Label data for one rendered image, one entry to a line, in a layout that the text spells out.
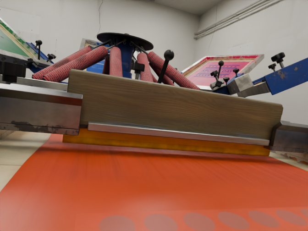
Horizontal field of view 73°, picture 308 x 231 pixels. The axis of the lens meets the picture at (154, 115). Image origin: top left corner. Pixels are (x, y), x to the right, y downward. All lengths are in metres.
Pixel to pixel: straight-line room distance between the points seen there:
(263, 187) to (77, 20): 4.48
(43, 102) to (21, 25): 4.43
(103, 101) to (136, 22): 4.45
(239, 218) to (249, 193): 0.06
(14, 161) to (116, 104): 0.13
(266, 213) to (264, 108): 0.23
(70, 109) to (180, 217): 0.18
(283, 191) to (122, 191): 0.18
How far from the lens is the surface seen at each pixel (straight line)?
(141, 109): 0.30
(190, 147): 0.35
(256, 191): 0.26
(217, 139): 0.34
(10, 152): 0.29
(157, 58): 1.02
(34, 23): 4.66
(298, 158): 0.51
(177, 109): 0.31
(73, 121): 0.28
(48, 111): 0.28
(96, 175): 0.22
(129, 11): 4.75
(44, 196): 0.18
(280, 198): 0.26
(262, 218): 0.21
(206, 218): 0.18
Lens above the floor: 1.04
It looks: 5 degrees down
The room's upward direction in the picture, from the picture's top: 8 degrees clockwise
